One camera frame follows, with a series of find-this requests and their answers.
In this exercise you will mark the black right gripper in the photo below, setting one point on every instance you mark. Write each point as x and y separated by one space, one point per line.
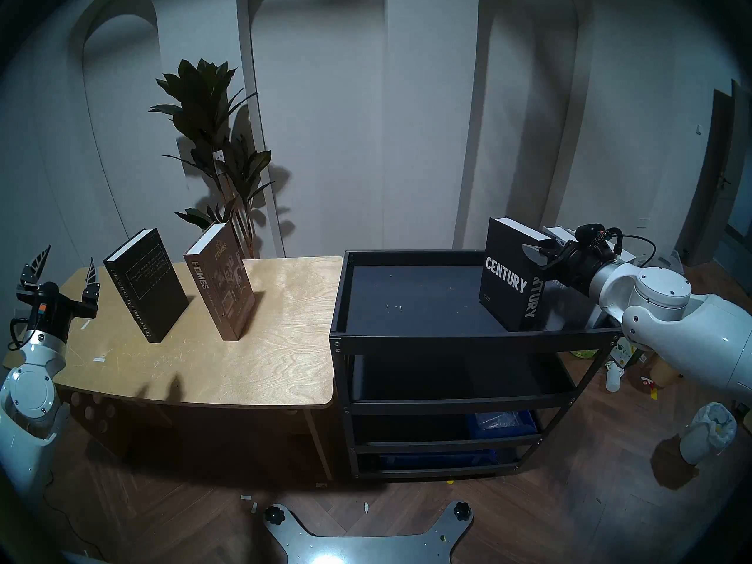
581 263

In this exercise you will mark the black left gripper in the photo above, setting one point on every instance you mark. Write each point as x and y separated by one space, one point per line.
53 310

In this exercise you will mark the black Century book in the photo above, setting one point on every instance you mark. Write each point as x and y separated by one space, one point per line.
502 286

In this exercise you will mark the grey ianra book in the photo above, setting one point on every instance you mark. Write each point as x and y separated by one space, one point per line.
573 313

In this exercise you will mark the black Crime and Punishment book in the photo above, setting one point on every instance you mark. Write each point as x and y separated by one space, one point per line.
147 286

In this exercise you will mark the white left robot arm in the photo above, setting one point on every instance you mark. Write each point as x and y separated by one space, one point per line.
32 404

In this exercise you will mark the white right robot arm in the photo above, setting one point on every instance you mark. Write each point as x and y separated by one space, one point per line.
693 328

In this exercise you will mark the black metal shelf cart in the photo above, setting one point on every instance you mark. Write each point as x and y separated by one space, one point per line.
423 298

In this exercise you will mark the green white carton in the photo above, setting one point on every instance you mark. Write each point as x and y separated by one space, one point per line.
624 351

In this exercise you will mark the clear plastic storage box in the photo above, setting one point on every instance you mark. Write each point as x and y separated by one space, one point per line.
677 258

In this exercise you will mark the white plastic bottle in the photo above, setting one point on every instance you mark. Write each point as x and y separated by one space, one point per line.
613 379

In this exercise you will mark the brown Homes book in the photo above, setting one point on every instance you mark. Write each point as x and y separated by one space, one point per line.
223 286

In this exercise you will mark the blue bin with plastic bag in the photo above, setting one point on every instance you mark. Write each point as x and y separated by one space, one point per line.
505 423

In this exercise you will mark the dark brown door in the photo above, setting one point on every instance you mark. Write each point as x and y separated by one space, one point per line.
708 175

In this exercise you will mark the light wooden table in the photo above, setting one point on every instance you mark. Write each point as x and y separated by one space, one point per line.
247 363

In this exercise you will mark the tall green leafy plant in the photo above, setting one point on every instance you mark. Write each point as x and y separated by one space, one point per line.
197 104

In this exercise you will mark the dark blue flat bin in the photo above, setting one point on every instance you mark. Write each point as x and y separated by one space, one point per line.
435 460

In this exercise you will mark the white trash bag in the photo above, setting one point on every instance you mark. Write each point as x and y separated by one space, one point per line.
708 433

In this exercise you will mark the black star knob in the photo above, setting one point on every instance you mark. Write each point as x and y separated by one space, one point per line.
274 514
463 512

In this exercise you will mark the grey metal robot base plate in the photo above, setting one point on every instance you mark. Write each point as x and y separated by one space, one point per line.
364 548

